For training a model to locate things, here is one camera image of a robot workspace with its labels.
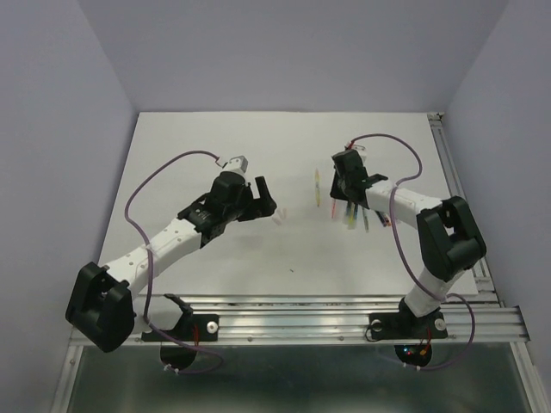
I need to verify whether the dark orange tipped pen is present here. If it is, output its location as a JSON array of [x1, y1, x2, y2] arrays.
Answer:
[[375, 211, 392, 227]]

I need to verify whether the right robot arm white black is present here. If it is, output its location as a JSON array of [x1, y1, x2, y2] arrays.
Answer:
[[331, 149, 486, 340]]

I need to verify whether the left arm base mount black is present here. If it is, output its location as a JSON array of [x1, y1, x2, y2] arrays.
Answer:
[[141, 293, 224, 375]]

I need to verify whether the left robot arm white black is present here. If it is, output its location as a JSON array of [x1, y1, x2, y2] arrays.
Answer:
[[65, 171, 276, 353]]

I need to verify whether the aluminium right side rail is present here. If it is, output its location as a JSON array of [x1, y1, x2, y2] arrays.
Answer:
[[427, 113, 504, 306]]

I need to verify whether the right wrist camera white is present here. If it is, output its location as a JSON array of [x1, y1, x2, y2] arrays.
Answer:
[[345, 143, 367, 163]]

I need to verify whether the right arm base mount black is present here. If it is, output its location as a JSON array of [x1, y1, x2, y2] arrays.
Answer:
[[364, 299, 449, 368]]

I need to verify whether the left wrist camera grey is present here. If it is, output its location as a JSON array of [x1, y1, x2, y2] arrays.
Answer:
[[217, 156, 249, 176]]

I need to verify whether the blue green pen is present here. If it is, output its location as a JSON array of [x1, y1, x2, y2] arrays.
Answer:
[[361, 207, 370, 233]]

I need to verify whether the aluminium front rail frame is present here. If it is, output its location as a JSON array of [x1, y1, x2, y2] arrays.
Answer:
[[53, 294, 539, 412]]

